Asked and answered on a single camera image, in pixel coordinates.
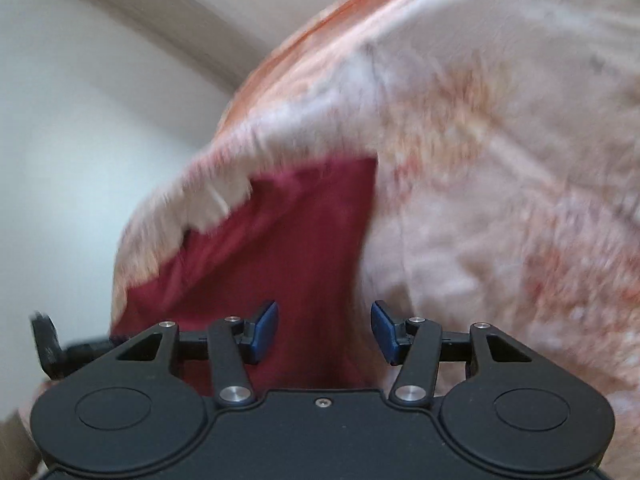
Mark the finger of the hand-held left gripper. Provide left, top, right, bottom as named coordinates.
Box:
left=31, top=311, right=117, bottom=380

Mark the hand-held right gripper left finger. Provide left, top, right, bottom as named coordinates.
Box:
left=107, top=300, right=279, bottom=407

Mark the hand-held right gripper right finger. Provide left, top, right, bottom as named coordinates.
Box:
left=370, top=300, right=533, bottom=408

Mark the dark red shirt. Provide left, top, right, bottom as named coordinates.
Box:
left=111, top=156, right=388, bottom=396

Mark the orange and cream patterned blanket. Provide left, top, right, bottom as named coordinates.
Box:
left=15, top=0, right=640, bottom=480

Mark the grey wall moulding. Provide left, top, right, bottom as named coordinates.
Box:
left=64, top=0, right=257, bottom=95

